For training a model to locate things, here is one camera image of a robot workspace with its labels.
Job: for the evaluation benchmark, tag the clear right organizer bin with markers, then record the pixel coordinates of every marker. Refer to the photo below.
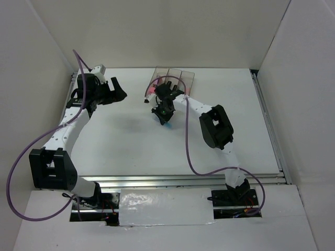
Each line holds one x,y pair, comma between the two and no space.
188,78

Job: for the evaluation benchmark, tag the clear blue highlighter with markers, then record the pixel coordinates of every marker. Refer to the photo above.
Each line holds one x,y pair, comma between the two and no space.
167,125

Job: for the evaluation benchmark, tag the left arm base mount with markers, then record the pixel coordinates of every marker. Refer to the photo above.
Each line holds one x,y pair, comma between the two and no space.
105,210

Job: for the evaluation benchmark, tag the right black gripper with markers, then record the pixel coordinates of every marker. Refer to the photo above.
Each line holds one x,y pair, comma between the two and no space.
163,118

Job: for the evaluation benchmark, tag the clear middle organizer bin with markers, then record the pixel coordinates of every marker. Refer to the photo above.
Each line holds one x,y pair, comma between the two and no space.
172,76

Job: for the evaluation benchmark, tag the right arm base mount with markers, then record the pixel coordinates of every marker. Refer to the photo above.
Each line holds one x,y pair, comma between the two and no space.
234,202

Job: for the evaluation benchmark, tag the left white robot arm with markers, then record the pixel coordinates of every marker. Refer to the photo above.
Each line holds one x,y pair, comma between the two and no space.
67,178

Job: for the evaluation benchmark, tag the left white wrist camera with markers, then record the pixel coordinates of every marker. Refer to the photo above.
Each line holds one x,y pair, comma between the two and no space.
99,72

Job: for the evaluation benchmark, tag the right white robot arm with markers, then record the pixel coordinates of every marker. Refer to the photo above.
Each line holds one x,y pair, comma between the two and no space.
216,128

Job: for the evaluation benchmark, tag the aluminium front rail frame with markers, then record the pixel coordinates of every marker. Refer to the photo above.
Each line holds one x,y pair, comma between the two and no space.
160,181

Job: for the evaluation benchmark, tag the white foil cover plate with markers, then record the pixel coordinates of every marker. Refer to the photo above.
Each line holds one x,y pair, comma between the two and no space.
173,206

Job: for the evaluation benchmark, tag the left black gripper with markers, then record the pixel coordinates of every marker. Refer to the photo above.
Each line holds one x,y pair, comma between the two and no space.
118,94

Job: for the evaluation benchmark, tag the clear organizer bin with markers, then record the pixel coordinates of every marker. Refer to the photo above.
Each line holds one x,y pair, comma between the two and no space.
188,78
172,76
158,74

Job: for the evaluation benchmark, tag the clear left organizer bin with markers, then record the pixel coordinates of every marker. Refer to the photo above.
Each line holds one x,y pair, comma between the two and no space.
158,74

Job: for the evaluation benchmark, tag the pink cap pen bundle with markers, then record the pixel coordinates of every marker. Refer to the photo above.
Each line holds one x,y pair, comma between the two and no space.
152,87

